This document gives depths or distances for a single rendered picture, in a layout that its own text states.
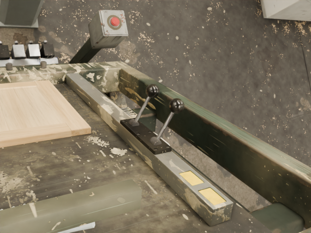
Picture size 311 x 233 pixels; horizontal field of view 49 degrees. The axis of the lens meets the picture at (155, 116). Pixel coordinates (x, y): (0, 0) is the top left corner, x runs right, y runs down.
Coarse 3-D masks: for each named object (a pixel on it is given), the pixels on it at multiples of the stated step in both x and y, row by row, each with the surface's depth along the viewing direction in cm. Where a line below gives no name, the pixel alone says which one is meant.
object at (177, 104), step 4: (172, 100) 82; (176, 100) 81; (180, 100) 82; (172, 104) 81; (176, 104) 81; (180, 104) 81; (172, 108) 81; (176, 108) 81; (180, 108) 81; (172, 112) 82; (176, 112) 82; (168, 116) 83; (172, 116) 83; (168, 120) 83; (164, 124) 83; (164, 128) 83; (160, 132) 83; (156, 136) 83; (160, 136) 83; (152, 140) 83; (156, 140) 82; (156, 144) 82
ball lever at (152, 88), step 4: (152, 84) 91; (148, 88) 91; (152, 88) 90; (156, 88) 91; (148, 92) 91; (152, 92) 90; (156, 92) 91; (148, 96) 92; (152, 96) 91; (156, 96) 92; (148, 100) 92; (144, 104) 92; (144, 108) 92; (140, 112) 92; (136, 116) 93; (132, 120) 93; (136, 120) 92; (132, 124) 92; (136, 124) 92
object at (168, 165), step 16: (80, 80) 130; (80, 96) 124; (96, 96) 115; (96, 112) 111; (112, 112) 102; (112, 128) 100; (128, 144) 92; (144, 160) 84; (160, 160) 78; (176, 160) 78; (160, 176) 78; (176, 176) 72; (176, 192) 73; (192, 192) 68; (208, 208) 63; (224, 208) 64; (208, 224) 64
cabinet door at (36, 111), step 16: (48, 80) 134; (0, 96) 115; (16, 96) 116; (32, 96) 117; (48, 96) 117; (0, 112) 102; (16, 112) 103; (32, 112) 104; (48, 112) 105; (64, 112) 105; (0, 128) 92; (16, 128) 93; (32, 128) 93; (48, 128) 94; (64, 128) 95; (80, 128) 95; (0, 144) 85; (16, 144) 87
